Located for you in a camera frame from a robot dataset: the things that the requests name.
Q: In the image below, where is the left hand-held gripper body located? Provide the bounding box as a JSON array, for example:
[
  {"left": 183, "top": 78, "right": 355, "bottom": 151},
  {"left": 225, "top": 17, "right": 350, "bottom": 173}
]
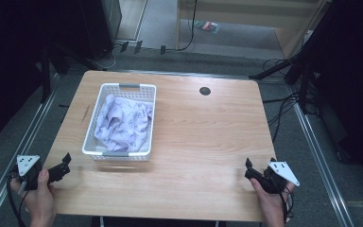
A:
[{"left": 9, "top": 154, "right": 51, "bottom": 192}]

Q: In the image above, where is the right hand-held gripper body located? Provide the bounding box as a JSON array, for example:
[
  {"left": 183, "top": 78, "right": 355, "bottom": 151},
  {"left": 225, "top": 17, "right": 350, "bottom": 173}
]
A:
[{"left": 262, "top": 161, "right": 301, "bottom": 195}]

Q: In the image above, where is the white plastic basket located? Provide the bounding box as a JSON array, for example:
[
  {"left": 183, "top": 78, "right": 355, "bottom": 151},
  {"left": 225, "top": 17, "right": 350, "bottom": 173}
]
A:
[{"left": 81, "top": 82, "right": 158, "bottom": 163}]

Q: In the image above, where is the lavender patterned cloth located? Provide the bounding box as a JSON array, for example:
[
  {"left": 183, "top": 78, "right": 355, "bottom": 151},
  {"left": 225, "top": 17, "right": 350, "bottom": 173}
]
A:
[{"left": 93, "top": 93, "right": 155, "bottom": 153}]

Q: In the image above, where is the person's right hand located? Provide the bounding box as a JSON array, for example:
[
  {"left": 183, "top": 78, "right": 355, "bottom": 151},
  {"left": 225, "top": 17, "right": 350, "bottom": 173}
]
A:
[{"left": 250, "top": 178, "right": 296, "bottom": 227}]

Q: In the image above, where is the person's left hand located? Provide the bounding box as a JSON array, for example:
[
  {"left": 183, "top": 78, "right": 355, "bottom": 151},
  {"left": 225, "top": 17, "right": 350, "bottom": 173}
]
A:
[{"left": 9, "top": 168, "right": 58, "bottom": 227}]

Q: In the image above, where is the black metal stand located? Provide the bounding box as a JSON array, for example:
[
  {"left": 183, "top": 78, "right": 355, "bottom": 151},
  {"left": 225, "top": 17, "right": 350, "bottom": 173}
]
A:
[
  {"left": 34, "top": 41, "right": 98, "bottom": 105},
  {"left": 249, "top": 0, "right": 344, "bottom": 115}
]

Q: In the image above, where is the dark cabinet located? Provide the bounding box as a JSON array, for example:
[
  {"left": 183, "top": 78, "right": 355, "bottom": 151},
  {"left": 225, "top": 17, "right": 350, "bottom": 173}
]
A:
[{"left": 78, "top": 0, "right": 123, "bottom": 61}]

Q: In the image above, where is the colourful flat packet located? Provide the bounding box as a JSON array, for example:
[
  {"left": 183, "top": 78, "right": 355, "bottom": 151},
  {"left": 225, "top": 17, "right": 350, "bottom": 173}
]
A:
[{"left": 194, "top": 20, "right": 222, "bottom": 35}]

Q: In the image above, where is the wooden shelf unit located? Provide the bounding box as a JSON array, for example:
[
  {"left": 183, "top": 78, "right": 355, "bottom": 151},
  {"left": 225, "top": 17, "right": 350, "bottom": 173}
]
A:
[{"left": 175, "top": 0, "right": 333, "bottom": 60}]

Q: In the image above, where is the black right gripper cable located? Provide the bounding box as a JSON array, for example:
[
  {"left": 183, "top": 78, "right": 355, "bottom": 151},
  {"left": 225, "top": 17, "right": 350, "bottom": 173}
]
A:
[{"left": 275, "top": 183, "right": 296, "bottom": 224}]

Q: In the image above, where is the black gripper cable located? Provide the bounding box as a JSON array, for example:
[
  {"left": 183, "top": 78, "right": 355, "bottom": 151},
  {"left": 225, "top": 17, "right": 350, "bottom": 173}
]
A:
[
  {"left": 275, "top": 183, "right": 296, "bottom": 224},
  {"left": 6, "top": 173, "right": 28, "bottom": 227}
]

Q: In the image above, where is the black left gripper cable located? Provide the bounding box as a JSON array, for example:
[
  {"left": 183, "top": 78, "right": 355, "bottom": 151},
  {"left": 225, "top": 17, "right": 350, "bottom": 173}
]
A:
[{"left": 6, "top": 173, "right": 28, "bottom": 227}]

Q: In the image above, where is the bundle of black floor cables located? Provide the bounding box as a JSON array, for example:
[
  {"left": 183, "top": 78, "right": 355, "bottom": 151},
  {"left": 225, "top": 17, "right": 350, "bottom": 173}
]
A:
[{"left": 261, "top": 58, "right": 320, "bottom": 144}]

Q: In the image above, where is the white floor cable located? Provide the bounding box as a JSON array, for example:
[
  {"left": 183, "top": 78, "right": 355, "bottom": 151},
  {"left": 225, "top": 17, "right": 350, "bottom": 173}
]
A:
[{"left": 92, "top": 44, "right": 122, "bottom": 71}]

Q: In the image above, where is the black hanging cable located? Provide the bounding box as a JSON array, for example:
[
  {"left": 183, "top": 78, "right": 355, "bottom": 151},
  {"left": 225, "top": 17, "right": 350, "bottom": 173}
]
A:
[{"left": 176, "top": 0, "right": 199, "bottom": 52}]

